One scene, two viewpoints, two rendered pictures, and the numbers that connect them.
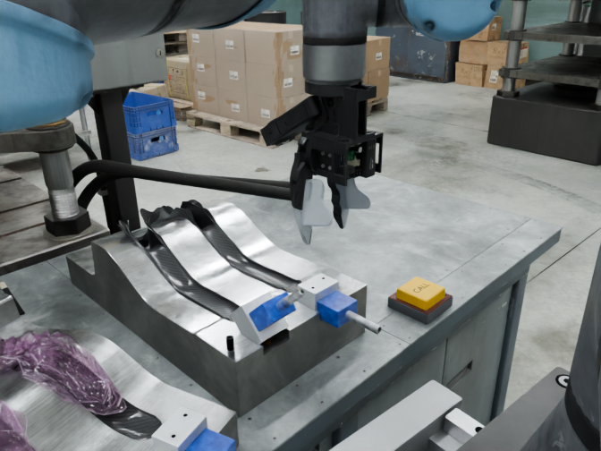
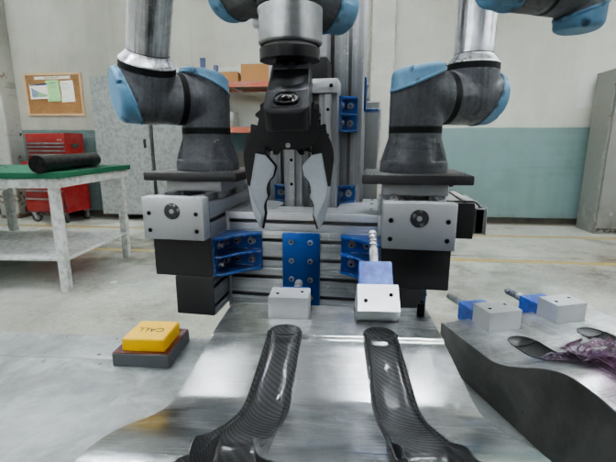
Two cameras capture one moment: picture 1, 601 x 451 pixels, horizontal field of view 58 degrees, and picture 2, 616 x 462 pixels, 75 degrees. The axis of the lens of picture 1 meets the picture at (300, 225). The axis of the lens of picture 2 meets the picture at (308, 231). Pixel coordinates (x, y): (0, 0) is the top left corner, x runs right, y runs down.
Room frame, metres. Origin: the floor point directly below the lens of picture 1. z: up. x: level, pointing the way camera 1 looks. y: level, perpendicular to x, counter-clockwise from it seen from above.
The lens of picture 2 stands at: (0.99, 0.35, 1.10)
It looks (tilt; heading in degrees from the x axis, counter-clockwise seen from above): 12 degrees down; 229
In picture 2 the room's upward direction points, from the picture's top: straight up
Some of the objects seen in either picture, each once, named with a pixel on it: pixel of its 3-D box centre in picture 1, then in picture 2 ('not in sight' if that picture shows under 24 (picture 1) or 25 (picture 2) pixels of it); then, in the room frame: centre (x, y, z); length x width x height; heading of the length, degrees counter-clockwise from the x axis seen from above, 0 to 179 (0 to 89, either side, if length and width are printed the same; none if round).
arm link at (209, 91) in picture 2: not in sight; (202, 99); (0.51, -0.57, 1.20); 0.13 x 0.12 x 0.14; 177
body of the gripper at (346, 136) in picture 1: (338, 131); (291, 104); (0.67, -0.05, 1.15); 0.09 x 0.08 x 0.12; 45
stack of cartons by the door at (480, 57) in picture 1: (493, 52); not in sight; (7.15, -2.45, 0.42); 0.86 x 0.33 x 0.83; 42
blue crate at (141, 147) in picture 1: (137, 137); not in sight; (4.51, 1.36, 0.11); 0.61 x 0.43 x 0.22; 48
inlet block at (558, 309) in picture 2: not in sight; (534, 304); (0.33, 0.14, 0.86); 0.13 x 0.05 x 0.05; 62
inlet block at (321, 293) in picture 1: (342, 311); (294, 298); (0.66, -0.06, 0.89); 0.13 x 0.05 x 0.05; 44
